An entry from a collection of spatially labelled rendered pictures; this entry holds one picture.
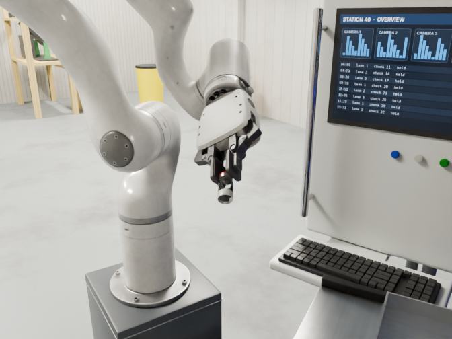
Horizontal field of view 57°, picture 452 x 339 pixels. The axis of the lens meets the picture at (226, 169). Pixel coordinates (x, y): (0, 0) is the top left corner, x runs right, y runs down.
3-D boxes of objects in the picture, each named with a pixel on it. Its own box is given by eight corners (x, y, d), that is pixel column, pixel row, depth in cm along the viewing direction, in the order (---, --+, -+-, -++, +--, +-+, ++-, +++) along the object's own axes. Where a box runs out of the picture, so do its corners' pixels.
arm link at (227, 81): (262, 98, 75) (263, 108, 73) (222, 120, 79) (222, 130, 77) (235, 64, 70) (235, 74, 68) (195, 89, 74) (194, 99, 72)
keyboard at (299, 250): (440, 286, 107) (442, 278, 106) (429, 317, 96) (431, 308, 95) (299, 241, 129) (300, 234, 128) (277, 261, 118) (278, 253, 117)
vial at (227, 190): (236, 201, 58) (236, 178, 61) (227, 193, 57) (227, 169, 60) (223, 206, 59) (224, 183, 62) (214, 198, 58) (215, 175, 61)
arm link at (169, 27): (86, 17, 79) (196, 134, 82) (127, -52, 70) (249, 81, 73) (114, 11, 87) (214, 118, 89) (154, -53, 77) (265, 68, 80)
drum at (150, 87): (143, 113, 680) (140, 66, 655) (134, 107, 717) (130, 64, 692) (169, 109, 702) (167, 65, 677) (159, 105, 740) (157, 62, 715)
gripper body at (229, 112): (264, 102, 73) (266, 146, 65) (216, 127, 77) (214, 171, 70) (239, 72, 69) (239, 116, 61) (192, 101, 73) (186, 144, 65)
